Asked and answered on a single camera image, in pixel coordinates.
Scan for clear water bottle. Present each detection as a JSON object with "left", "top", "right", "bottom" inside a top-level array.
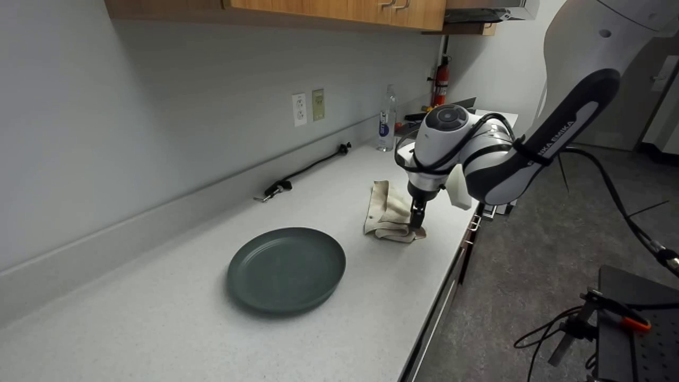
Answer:
[{"left": 378, "top": 85, "right": 397, "bottom": 151}]

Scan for wooden upper cabinet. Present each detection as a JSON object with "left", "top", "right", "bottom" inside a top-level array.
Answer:
[{"left": 103, "top": 0, "right": 446, "bottom": 32}]

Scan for cream white cloth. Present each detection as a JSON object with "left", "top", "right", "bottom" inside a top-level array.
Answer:
[{"left": 362, "top": 180, "right": 426, "bottom": 244}]

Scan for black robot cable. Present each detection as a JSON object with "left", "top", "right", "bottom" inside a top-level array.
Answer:
[{"left": 562, "top": 147, "right": 679, "bottom": 277}]

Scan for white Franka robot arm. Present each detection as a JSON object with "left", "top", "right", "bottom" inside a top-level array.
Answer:
[{"left": 395, "top": 0, "right": 679, "bottom": 230}]

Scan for black stand with clamp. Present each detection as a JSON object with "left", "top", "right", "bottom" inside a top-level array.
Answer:
[{"left": 514, "top": 266, "right": 679, "bottom": 382}]

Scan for red fire extinguisher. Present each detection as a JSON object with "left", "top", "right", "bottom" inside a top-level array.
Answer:
[{"left": 431, "top": 33, "right": 450, "bottom": 107}]

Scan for black power cord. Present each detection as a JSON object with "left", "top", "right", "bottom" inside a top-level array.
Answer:
[{"left": 262, "top": 143, "right": 353, "bottom": 200}]

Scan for dark green plate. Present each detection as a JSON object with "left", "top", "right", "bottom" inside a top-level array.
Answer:
[{"left": 225, "top": 228, "right": 345, "bottom": 317}]

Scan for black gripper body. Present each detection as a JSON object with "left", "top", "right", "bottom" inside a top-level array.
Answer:
[{"left": 408, "top": 185, "right": 432, "bottom": 211}]

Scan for white wall outlet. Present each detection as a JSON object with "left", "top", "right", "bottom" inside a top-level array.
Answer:
[{"left": 291, "top": 93, "right": 308, "bottom": 128}]

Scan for beige wall switch plate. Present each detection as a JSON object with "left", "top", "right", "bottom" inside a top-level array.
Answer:
[{"left": 312, "top": 86, "right": 325, "bottom": 120}]

